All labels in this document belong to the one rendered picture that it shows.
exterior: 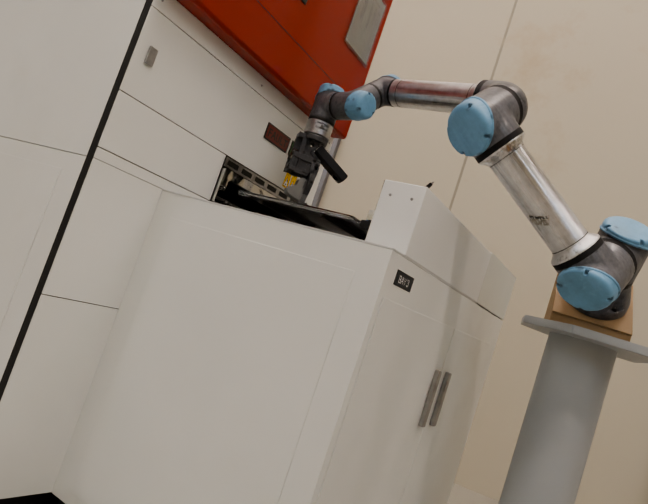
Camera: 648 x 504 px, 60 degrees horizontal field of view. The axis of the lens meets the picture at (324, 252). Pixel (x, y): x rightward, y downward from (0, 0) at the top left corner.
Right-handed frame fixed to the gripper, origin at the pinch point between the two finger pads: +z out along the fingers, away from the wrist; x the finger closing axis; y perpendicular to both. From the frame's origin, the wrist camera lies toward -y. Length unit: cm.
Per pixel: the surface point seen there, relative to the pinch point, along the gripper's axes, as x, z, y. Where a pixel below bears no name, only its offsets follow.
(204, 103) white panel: 10.2, -14.4, 33.2
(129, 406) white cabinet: 23, 58, 26
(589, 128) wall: -112, -117, -163
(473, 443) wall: -117, 68, -155
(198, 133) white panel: 9.1, -7.1, 32.1
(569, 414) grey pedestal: 42, 29, -68
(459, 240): 35.6, -0.9, -31.0
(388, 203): 48.7, 0.1, -7.0
